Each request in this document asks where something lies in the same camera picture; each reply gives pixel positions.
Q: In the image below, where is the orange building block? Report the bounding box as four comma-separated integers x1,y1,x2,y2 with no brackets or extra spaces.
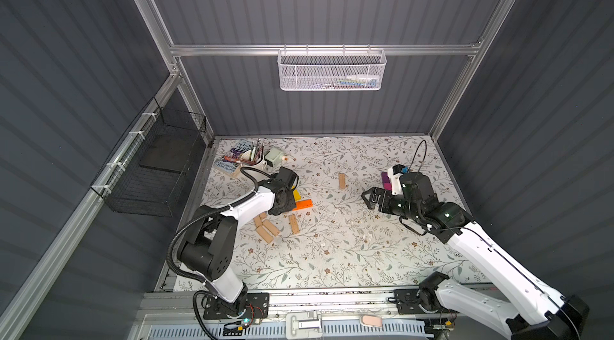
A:
294,199,313,210

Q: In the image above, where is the black wire mesh basket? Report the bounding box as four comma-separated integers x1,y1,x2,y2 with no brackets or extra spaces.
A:
91,101,207,218

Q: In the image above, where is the white wire mesh basket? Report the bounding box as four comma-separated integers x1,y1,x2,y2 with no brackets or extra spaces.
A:
277,48,387,91

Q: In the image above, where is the blue book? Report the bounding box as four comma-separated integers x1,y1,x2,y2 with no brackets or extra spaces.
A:
214,140,254,176

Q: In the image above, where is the purple building block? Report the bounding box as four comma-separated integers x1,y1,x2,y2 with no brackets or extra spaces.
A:
381,172,392,191

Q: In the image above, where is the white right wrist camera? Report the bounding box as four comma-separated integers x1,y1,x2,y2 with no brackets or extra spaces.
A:
387,164,412,196

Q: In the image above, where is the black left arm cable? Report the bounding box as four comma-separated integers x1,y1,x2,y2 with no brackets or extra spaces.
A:
166,166,274,340

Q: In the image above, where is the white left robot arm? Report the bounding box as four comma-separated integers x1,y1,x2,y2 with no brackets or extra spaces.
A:
166,167,299,314

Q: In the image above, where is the white pen cup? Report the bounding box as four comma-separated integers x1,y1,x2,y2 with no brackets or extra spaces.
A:
239,145,265,167

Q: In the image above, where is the pale green small box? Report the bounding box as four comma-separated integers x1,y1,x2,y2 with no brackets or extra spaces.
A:
264,147,288,167

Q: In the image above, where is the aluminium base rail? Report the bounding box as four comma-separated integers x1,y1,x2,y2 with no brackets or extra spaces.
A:
127,287,500,339

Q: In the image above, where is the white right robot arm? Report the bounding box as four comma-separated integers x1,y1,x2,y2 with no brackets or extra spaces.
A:
361,165,590,339

